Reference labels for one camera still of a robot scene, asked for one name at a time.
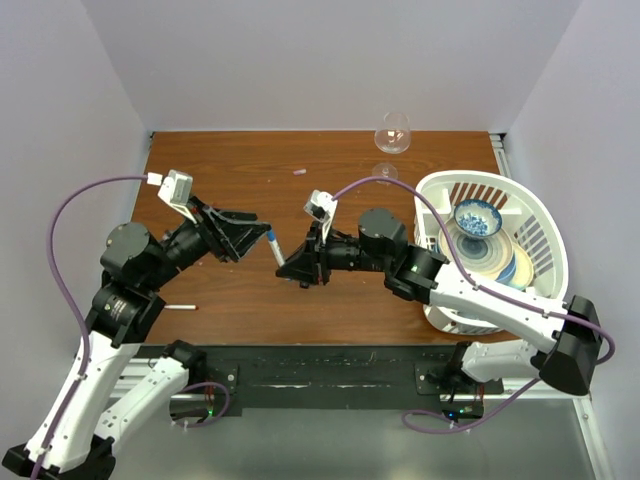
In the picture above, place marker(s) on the white pen red tip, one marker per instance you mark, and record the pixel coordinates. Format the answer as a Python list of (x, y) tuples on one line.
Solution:
[(181, 307)]

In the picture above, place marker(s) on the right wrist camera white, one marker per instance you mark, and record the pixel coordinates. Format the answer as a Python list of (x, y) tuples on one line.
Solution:
[(322, 207)]

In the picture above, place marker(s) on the clear wine glass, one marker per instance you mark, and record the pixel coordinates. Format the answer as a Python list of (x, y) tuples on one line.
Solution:
[(393, 137)]

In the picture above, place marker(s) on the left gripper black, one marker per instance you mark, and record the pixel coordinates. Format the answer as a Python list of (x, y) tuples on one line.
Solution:
[(243, 229)]

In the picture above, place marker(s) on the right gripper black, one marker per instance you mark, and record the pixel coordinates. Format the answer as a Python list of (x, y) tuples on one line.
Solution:
[(311, 259)]

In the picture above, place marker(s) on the white pen blue tip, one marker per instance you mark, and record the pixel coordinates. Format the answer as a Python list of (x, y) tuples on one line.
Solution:
[(277, 252)]

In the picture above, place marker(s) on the grey striped plate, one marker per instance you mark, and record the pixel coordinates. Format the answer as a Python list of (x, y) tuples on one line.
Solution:
[(470, 251)]

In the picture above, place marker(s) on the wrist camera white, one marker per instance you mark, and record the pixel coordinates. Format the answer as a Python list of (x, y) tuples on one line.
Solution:
[(322, 207), (174, 189)]

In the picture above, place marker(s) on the blue rimmed plate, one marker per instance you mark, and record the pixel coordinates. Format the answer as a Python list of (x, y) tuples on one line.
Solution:
[(498, 263)]

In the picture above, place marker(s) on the cream plate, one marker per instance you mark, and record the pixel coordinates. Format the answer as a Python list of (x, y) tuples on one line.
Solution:
[(524, 270)]

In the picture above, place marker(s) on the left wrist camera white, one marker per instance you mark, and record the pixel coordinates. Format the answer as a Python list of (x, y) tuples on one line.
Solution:
[(174, 189)]

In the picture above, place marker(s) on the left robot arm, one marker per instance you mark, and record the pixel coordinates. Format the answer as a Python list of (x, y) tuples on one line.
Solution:
[(83, 433)]

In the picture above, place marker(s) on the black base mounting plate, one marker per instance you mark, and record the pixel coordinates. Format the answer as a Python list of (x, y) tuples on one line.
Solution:
[(331, 377)]

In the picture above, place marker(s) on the blue white patterned bowl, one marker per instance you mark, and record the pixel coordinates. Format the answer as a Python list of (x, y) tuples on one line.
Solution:
[(477, 218)]

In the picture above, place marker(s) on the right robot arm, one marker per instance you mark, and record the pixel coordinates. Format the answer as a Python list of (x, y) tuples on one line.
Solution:
[(555, 342)]

